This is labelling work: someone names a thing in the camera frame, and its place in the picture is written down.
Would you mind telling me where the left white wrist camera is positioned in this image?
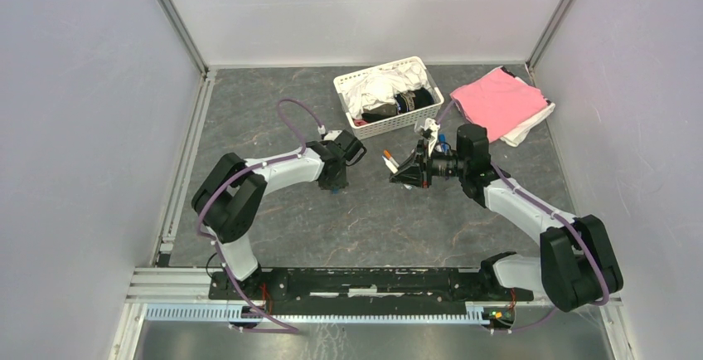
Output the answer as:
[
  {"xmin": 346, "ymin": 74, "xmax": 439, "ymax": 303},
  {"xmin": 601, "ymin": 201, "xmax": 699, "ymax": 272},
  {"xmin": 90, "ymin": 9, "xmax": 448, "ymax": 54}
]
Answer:
[{"xmin": 318, "ymin": 125, "xmax": 342, "ymax": 141}]

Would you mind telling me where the white plastic basket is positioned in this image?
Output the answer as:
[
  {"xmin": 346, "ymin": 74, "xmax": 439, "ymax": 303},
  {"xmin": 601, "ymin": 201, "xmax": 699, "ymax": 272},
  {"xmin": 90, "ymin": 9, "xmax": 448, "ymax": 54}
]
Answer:
[{"xmin": 333, "ymin": 56, "xmax": 444, "ymax": 139}]

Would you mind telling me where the white pen blue tip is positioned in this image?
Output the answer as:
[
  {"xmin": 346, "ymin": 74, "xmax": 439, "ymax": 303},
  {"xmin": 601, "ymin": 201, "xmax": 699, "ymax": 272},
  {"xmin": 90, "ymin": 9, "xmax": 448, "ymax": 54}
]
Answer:
[{"xmin": 383, "ymin": 158, "xmax": 398, "ymax": 174}]

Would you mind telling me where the white cloth in basket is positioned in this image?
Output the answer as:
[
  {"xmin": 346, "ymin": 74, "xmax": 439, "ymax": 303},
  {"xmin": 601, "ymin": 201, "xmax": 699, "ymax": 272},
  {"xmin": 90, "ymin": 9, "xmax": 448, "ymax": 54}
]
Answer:
[{"xmin": 341, "ymin": 63, "xmax": 429, "ymax": 119}]

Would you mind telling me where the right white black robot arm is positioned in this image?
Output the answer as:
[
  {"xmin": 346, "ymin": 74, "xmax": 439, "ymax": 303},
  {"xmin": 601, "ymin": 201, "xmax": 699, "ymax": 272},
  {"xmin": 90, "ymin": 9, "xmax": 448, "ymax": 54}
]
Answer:
[{"xmin": 384, "ymin": 119, "xmax": 624, "ymax": 312}]

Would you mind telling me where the purple cable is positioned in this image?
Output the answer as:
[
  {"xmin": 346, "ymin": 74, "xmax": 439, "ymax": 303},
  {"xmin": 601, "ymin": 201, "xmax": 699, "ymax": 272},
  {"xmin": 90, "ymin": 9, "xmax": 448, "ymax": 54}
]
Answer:
[
  {"xmin": 196, "ymin": 99, "xmax": 325, "ymax": 334},
  {"xmin": 436, "ymin": 100, "xmax": 612, "ymax": 333}
]

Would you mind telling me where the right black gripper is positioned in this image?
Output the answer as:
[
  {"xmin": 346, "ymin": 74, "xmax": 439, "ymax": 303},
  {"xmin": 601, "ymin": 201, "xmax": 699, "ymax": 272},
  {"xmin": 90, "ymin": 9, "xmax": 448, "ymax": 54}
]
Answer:
[{"xmin": 390, "ymin": 139, "xmax": 468, "ymax": 189}]

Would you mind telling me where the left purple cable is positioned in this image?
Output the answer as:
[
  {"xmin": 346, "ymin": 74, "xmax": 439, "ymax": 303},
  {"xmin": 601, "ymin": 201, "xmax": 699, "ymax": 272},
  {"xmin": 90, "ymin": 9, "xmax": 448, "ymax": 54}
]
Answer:
[{"xmin": 196, "ymin": 99, "xmax": 325, "ymax": 334}]

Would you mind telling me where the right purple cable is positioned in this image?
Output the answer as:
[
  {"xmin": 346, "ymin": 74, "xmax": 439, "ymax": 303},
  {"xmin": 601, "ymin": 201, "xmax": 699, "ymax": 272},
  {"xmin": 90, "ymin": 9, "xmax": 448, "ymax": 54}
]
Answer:
[{"xmin": 436, "ymin": 100, "xmax": 612, "ymax": 333}]

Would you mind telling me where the white cloth under pink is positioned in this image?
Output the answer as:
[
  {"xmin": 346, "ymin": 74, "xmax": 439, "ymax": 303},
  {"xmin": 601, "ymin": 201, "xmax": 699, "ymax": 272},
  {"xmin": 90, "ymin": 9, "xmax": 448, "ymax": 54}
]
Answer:
[{"xmin": 490, "ymin": 67, "xmax": 555, "ymax": 147}]

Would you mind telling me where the black cloth in basket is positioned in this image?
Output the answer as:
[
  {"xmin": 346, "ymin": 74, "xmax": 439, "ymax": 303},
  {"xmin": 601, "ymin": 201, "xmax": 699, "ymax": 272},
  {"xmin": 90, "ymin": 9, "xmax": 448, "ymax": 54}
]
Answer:
[{"xmin": 361, "ymin": 88, "xmax": 435, "ymax": 124}]

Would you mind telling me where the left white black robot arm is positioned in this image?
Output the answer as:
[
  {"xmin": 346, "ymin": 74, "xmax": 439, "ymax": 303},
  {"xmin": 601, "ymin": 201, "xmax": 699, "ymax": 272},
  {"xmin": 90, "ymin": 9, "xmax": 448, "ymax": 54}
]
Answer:
[{"xmin": 191, "ymin": 130, "xmax": 366, "ymax": 300}]

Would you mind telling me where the pink folded cloth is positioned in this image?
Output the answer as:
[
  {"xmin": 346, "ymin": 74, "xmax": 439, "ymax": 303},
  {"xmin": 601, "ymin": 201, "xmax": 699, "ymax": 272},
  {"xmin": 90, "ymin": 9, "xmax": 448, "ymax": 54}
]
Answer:
[{"xmin": 450, "ymin": 66, "xmax": 555, "ymax": 147}]

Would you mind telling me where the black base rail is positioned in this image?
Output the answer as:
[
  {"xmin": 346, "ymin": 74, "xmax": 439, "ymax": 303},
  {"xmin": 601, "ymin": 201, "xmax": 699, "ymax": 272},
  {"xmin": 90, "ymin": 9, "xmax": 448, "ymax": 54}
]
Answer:
[{"xmin": 208, "ymin": 267, "xmax": 534, "ymax": 317}]

